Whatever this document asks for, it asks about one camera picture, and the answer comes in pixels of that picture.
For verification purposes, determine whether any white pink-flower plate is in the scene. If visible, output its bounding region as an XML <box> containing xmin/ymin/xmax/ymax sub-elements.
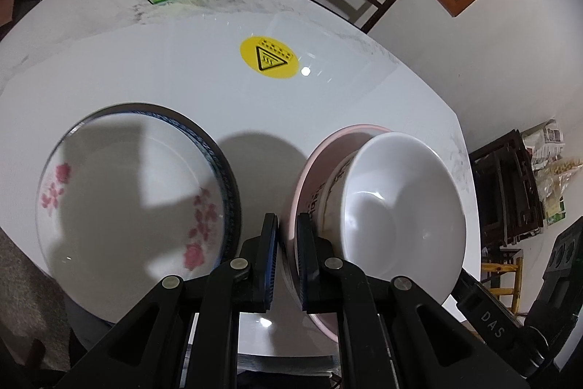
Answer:
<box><xmin>35</xmin><ymin>116</ymin><xmax>228</xmax><ymax>323</ymax></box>

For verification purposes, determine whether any white ribbed bowl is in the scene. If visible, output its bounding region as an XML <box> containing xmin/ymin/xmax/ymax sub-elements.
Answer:
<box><xmin>325</xmin><ymin>132</ymin><xmax>468</xmax><ymax>304</ymax></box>

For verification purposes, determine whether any dark carved wooden furniture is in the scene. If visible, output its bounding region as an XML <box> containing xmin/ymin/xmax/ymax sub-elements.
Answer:
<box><xmin>469</xmin><ymin>129</ymin><xmax>546</xmax><ymax>248</ymax></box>

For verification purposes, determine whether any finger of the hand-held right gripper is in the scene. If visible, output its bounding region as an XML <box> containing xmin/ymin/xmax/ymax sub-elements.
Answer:
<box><xmin>450</xmin><ymin>268</ymin><xmax>479</xmax><ymax>313</ymax></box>

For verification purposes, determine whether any yellow plastic bag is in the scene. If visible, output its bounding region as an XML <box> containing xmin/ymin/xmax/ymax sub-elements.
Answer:
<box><xmin>540</xmin><ymin>156</ymin><xmax>583</xmax><ymax>226</ymax></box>

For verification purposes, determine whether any light wooden stool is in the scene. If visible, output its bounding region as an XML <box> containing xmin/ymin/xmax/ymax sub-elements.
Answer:
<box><xmin>480</xmin><ymin>248</ymin><xmax>524</xmax><ymax>317</ymax></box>

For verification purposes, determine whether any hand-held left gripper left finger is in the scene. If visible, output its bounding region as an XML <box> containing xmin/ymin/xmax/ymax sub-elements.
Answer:
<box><xmin>55</xmin><ymin>213</ymin><xmax>279</xmax><ymax>389</ymax></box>

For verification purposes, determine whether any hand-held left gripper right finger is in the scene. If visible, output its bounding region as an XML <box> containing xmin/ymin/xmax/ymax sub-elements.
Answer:
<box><xmin>296</xmin><ymin>212</ymin><xmax>531</xmax><ymax>389</ymax></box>

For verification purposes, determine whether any yellow round warning sticker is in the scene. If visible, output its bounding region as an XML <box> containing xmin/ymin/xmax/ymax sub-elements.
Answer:
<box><xmin>240</xmin><ymin>36</ymin><xmax>299</xmax><ymax>79</ymax></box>

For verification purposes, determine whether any large pink bowl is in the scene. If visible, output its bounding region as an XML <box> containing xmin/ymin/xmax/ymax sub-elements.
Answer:
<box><xmin>279</xmin><ymin>125</ymin><xmax>402</xmax><ymax>344</ymax></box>

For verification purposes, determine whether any newspaper bundle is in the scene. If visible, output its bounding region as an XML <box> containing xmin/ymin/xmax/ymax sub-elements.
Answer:
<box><xmin>521</xmin><ymin>118</ymin><xmax>566</xmax><ymax>175</ymax></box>

